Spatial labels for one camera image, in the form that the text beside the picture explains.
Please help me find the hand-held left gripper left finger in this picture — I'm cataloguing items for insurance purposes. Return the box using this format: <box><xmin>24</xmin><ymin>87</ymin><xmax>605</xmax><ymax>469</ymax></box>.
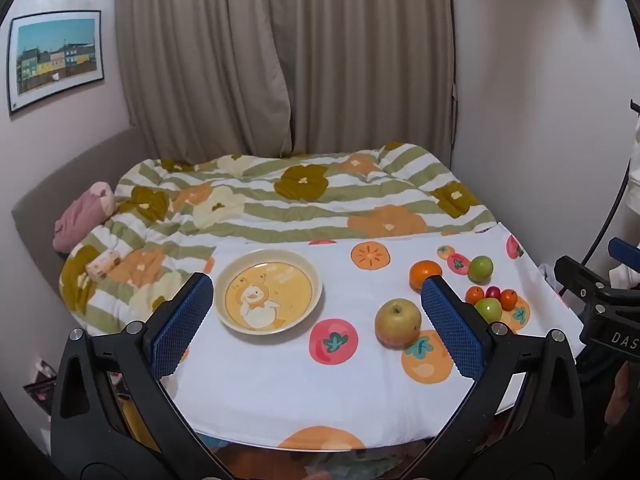
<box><xmin>50</xmin><ymin>272</ymin><xmax>236</xmax><ymax>471</ymax></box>

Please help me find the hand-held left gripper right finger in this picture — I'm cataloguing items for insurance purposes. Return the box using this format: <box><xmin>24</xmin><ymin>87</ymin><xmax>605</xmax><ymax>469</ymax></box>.
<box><xmin>415</xmin><ymin>275</ymin><xmax>586</xmax><ymax>471</ymax></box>

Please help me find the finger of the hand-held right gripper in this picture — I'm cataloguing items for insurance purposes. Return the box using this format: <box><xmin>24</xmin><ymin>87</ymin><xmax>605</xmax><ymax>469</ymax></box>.
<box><xmin>554</xmin><ymin>255</ymin><xmax>640</xmax><ymax>316</ymax></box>
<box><xmin>608</xmin><ymin>237</ymin><xmax>640</xmax><ymax>263</ymax></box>

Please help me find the green apple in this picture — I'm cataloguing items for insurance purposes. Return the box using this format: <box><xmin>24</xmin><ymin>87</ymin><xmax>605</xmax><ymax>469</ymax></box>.
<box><xmin>474</xmin><ymin>298</ymin><xmax>503</xmax><ymax>322</ymax></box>

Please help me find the yellow apple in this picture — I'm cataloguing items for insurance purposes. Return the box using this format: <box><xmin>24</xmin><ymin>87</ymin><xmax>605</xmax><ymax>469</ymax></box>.
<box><xmin>375</xmin><ymin>298</ymin><xmax>422</xmax><ymax>349</ymax></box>

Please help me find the large orange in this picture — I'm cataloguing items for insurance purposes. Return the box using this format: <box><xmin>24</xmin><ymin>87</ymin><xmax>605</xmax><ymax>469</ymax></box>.
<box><xmin>409</xmin><ymin>260</ymin><xmax>444</xmax><ymax>294</ymax></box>

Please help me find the cream duck print plate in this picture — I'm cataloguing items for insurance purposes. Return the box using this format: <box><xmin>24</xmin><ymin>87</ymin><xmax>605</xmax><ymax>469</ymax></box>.
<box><xmin>215</xmin><ymin>249</ymin><xmax>324</xmax><ymax>335</ymax></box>

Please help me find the green lime fruit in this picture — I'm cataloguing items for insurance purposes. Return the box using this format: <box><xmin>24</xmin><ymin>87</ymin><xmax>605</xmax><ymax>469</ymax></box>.
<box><xmin>468</xmin><ymin>255</ymin><xmax>495</xmax><ymax>284</ymax></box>

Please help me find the small cream snack packet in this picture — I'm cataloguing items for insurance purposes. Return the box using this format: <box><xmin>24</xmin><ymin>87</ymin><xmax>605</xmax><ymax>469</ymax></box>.
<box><xmin>86</xmin><ymin>249</ymin><xmax>122</xmax><ymax>279</ymax></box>

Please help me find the fruit print tablecloth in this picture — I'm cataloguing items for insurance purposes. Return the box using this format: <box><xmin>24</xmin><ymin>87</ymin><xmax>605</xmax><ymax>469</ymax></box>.
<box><xmin>160</xmin><ymin>220</ymin><xmax>586</xmax><ymax>453</ymax></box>

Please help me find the pink plush pillow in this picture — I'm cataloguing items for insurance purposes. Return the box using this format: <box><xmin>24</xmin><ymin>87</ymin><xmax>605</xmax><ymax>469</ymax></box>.
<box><xmin>52</xmin><ymin>181</ymin><xmax>118</xmax><ymax>253</ymax></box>

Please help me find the dark book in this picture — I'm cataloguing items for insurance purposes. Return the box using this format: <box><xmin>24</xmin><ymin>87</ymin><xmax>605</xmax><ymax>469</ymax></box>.
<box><xmin>22</xmin><ymin>360</ymin><xmax>58</xmax><ymax>413</ymax></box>

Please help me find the striped floral blanket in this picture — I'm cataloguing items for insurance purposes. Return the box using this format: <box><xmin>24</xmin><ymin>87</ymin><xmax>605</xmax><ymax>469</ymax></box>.
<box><xmin>59</xmin><ymin>142</ymin><xmax>498</xmax><ymax>336</ymax></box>

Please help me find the grey upholstered headboard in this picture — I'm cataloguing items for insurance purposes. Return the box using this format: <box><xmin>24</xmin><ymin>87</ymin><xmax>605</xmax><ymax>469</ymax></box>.
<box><xmin>11</xmin><ymin>126</ymin><xmax>151</xmax><ymax>261</ymax></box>

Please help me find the black cable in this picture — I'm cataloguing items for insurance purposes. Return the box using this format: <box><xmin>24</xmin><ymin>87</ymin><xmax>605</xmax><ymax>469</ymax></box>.
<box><xmin>582</xmin><ymin>145</ymin><xmax>640</xmax><ymax>268</ymax></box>

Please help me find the framed wall poster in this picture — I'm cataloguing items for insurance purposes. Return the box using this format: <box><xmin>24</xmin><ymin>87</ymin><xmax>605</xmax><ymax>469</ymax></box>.
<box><xmin>7</xmin><ymin>10</ymin><xmax>106</xmax><ymax>117</ymax></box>

